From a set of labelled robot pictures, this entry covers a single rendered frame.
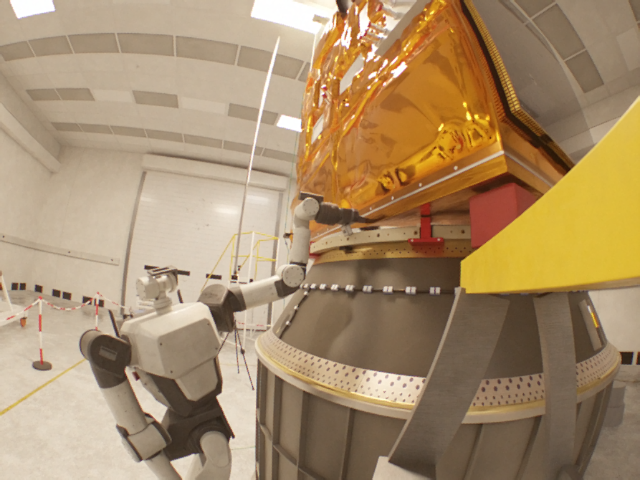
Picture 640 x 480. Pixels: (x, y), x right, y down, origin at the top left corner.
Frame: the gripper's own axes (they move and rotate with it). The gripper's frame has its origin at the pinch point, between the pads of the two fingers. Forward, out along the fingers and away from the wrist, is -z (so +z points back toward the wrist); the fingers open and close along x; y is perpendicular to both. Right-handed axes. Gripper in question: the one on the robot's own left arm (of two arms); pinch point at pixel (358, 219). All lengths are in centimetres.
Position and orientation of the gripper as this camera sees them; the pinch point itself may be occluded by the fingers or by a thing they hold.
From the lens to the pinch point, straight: 113.3
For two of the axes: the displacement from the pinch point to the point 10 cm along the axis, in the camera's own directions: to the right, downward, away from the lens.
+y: -0.7, 9.8, -1.8
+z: -9.3, -1.3, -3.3
